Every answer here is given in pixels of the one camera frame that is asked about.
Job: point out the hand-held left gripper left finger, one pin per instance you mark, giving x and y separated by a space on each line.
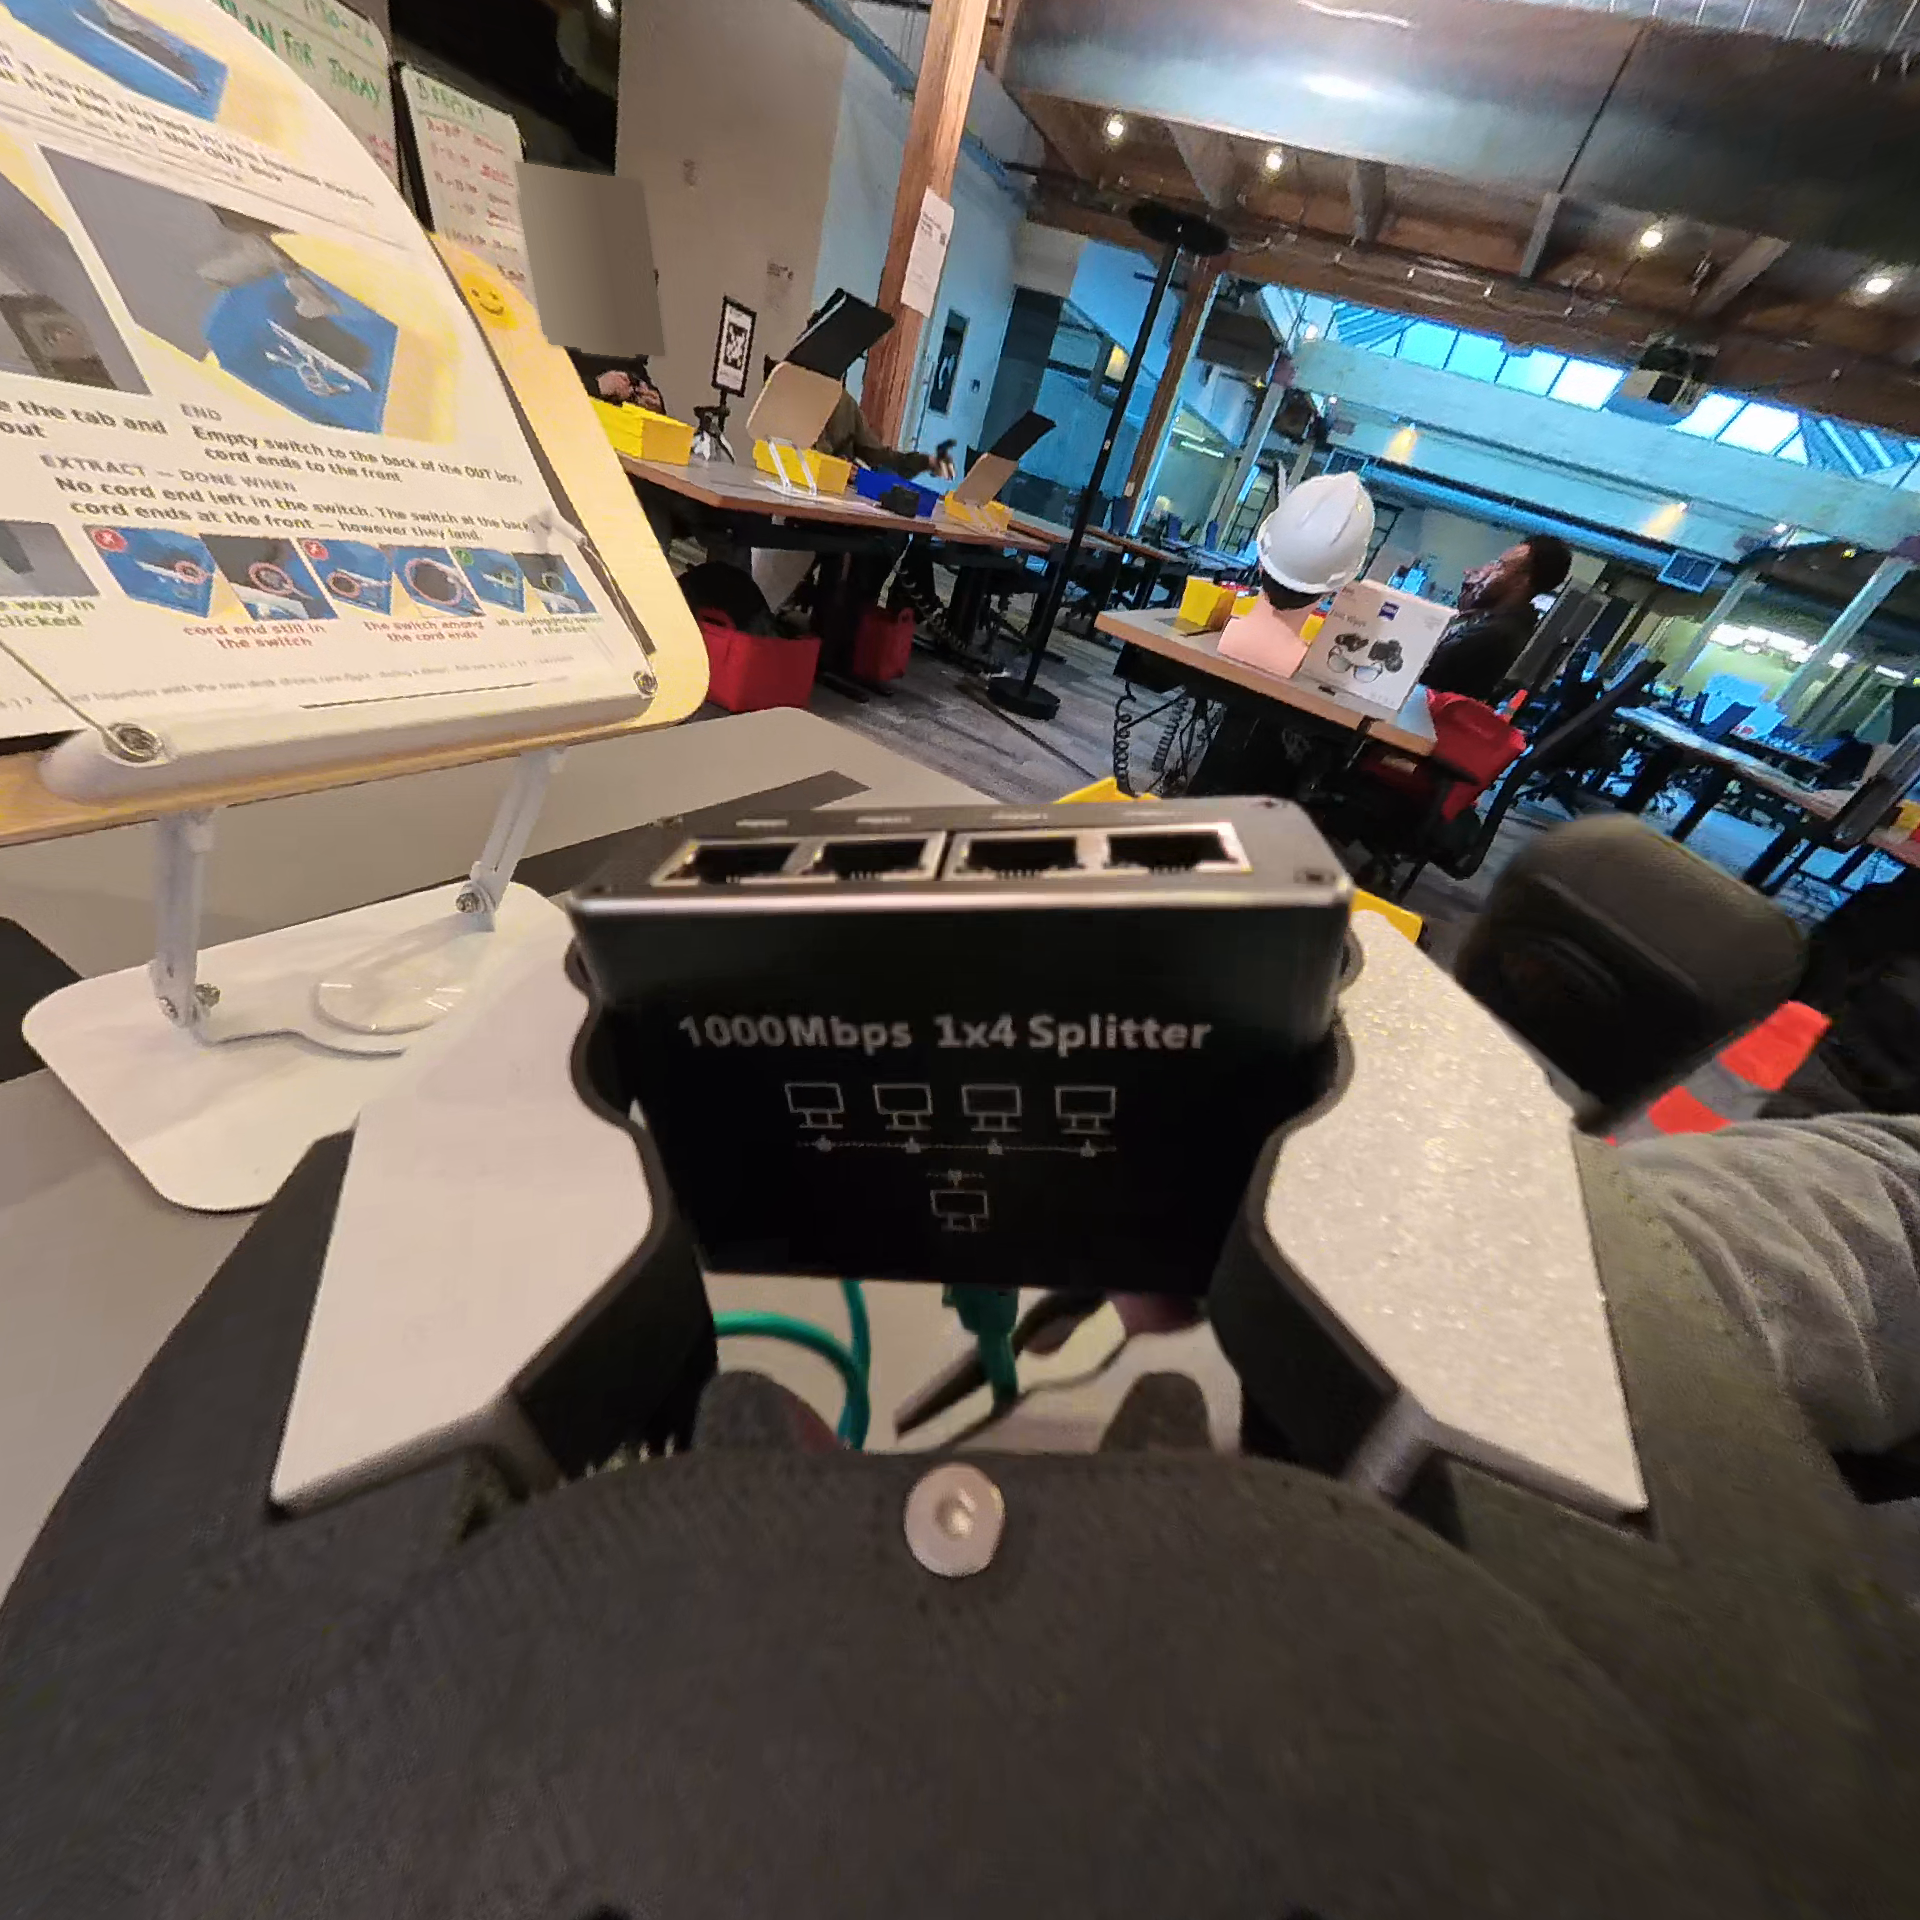
450 1201

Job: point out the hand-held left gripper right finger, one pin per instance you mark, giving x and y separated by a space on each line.
1455 1244

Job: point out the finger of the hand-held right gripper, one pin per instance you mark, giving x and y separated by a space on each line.
1058 1343

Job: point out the black ethernet splitter box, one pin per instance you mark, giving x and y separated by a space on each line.
960 1050

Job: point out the large yellow plastic bin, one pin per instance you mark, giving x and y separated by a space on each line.
1389 915

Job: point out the white metal document stand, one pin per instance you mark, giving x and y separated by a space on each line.
224 1110

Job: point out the black mesh office chair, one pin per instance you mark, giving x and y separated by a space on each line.
1634 960

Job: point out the red storage bag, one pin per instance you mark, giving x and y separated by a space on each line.
1479 750
758 668
884 644

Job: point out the white printed product box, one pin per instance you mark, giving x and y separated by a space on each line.
1381 644

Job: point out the brown background work table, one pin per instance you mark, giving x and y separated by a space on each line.
841 518
1244 660

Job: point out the pink mannequin head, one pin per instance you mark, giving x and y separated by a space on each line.
1269 630

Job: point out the white hard hat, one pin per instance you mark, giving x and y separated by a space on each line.
1317 533

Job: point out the small yellow parts bin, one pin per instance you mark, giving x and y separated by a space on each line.
802 468
644 435

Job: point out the small blue parts bin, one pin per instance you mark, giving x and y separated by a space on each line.
896 493

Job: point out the printed tag on tripod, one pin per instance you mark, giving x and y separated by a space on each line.
734 345

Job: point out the whiteboard with red writing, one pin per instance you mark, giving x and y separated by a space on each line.
459 180

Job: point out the whiteboard with green writing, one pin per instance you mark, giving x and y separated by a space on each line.
322 74

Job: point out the wooden support post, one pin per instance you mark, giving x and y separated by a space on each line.
938 121

